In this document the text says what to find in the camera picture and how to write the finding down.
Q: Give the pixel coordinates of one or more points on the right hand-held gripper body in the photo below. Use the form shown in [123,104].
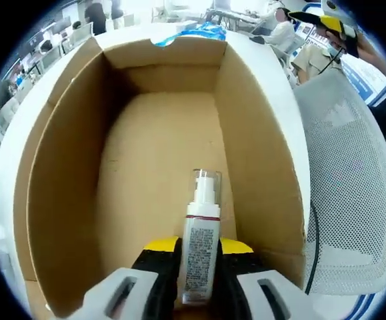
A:
[334,5]

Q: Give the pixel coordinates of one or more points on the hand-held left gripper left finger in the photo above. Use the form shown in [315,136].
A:
[159,283]

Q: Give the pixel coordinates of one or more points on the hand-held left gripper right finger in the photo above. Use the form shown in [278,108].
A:
[232,286]

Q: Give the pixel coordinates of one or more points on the white spray bottle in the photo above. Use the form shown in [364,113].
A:
[201,240]

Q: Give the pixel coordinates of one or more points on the blue wet wipes pack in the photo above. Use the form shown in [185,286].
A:
[199,31]

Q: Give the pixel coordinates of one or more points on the brown cardboard shoe box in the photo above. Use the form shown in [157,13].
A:
[166,140]

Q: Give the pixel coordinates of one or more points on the person's beige shirt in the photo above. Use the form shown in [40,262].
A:
[312,60]

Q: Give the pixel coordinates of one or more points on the blue white information board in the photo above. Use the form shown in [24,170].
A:
[362,76]

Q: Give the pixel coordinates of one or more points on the white mesh office chair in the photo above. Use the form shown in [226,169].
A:
[346,166]

